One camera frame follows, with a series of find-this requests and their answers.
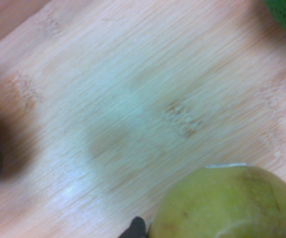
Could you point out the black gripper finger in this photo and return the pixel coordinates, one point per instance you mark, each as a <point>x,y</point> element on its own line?
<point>136,228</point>

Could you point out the green apple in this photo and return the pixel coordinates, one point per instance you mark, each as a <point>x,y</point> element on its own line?
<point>220,205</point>

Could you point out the light wooden tray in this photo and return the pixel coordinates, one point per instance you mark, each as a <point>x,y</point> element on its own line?
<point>133,74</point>

